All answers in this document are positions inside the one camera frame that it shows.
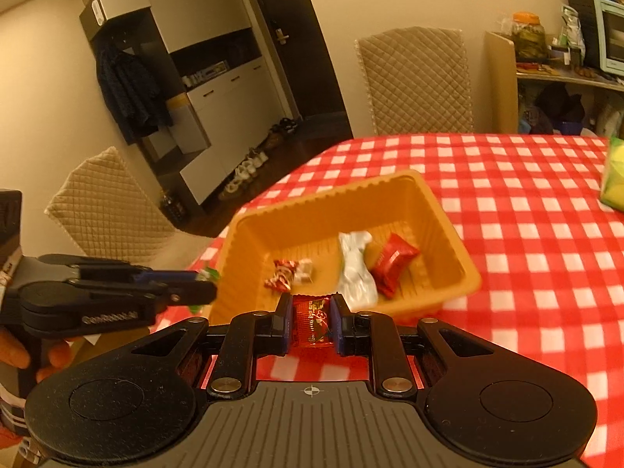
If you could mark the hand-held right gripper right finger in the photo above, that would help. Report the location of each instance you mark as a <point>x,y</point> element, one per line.
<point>339,331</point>

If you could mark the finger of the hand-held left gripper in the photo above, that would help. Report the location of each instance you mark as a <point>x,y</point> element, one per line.
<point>165,277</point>
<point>195,292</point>

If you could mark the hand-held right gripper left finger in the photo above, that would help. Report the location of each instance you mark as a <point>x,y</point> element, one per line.
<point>287,331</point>

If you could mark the green candy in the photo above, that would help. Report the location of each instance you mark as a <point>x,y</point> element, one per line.
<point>210,273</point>

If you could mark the red candy with white pattern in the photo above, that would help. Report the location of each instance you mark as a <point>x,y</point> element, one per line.
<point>314,321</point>

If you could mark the small red twisted candy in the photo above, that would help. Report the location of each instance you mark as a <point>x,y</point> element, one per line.
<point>282,273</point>

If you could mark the silver foil snack packet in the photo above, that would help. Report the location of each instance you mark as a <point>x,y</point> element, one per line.
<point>356,273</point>

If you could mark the small pale candy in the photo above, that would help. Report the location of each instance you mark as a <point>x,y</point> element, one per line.
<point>303,269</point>

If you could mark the large red snack packet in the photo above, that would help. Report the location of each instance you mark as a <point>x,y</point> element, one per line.
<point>392,263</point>

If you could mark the orange plastic tray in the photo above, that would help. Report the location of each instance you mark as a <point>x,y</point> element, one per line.
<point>414,204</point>

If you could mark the person's left hand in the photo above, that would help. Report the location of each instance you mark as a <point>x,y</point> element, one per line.
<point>12,351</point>

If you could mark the chair with beige quilted cover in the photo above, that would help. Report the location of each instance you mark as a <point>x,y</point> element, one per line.
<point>414,83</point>
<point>112,204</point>

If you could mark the row of shoes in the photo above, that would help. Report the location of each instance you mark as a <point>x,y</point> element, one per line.
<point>243,170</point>

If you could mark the dark hanging jacket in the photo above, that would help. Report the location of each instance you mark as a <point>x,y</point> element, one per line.
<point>126,92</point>

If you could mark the white and dark cabinet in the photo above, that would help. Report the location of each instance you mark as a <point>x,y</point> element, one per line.
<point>214,92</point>

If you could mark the red white checkered tablecloth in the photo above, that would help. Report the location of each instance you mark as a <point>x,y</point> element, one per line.
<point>512,204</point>

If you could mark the dark door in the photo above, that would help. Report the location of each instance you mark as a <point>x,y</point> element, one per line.
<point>302,58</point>

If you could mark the wooden shelf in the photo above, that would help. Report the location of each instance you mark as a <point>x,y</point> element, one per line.
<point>499,83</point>

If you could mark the black bag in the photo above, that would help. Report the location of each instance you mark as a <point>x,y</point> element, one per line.
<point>560,105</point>

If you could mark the green tissue pack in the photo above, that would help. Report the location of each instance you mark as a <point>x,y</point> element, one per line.
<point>615,175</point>

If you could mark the pickle jar with orange lid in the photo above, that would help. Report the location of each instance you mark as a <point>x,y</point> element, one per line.
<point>529,34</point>

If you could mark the silver green snack bag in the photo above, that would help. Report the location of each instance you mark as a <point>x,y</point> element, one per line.
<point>571,34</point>

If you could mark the light blue toaster oven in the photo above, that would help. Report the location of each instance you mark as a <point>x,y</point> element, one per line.
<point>612,34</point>

